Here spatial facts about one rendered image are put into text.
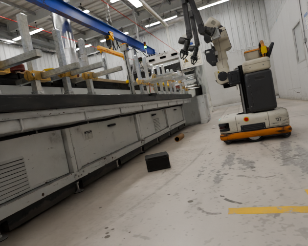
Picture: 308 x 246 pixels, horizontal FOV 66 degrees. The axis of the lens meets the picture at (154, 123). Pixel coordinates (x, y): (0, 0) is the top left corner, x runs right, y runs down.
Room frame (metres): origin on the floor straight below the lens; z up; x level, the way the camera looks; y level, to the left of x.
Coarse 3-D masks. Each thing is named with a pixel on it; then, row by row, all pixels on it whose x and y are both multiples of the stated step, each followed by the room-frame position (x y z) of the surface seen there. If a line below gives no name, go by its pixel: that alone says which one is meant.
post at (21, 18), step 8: (16, 16) 1.28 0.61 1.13; (24, 16) 1.29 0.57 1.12; (24, 24) 1.28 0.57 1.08; (24, 32) 1.27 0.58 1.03; (24, 40) 1.28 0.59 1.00; (24, 48) 1.28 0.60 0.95; (32, 48) 1.30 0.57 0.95; (32, 64) 1.28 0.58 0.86; (32, 88) 1.28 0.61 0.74; (40, 88) 1.29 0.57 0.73
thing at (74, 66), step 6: (66, 66) 1.25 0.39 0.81; (72, 66) 1.23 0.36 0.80; (78, 66) 1.24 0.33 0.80; (42, 72) 1.31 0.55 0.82; (48, 72) 1.29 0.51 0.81; (54, 72) 1.28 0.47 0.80; (60, 72) 1.26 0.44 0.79; (24, 78) 1.35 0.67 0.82; (18, 84) 1.37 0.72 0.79; (24, 84) 1.39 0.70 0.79
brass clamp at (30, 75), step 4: (24, 72) 1.26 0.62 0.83; (28, 72) 1.25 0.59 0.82; (32, 72) 1.26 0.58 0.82; (36, 72) 1.28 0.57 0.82; (40, 72) 1.31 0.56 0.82; (24, 76) 1.26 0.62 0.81; (28, 76) 1.25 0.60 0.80; (32, 76) 1.25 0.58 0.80; (36, 76) 1.28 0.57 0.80; (40, 76) 1.30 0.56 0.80; (28, 80) 1.25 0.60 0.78; (32, 80) 1.27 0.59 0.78; (40, 80) 1.31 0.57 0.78; (44, 80) 1.33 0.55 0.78; (48, 80) 1.35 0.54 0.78
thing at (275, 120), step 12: (276, 108) 2.44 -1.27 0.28; (228, 120) 2.41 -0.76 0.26; (240, 120) 2.37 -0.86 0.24; (252, 120) 2.33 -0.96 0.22; (264, 120) 2.29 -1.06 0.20; (276, 120) 2.25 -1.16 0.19; (288, 120) 2.23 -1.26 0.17; (228, 132) 2.42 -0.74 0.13; (240, 132) 2.38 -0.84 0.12; (252, 132) 2.33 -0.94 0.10; (264, 132) 2.29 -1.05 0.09; (276, 132) 2.25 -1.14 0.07; (288, 132) 2.24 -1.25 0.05
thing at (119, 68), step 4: (112, 68) 1.72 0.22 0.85; (116, 68) 1.71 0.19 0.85; (120, 68) 1.69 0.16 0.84; (96, 72) 1.76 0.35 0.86; (100, 72) 1.75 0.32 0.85; (104, 72) 1.74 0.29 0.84; (108, 72) 1.73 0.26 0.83; (112, 72) 1.73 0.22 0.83; (96, 76) 1.77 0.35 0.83; (72, 80) 1.84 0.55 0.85; (76, 80) 1.83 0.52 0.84; (80, 80) 1.82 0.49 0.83; (84, 80) 1.82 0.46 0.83
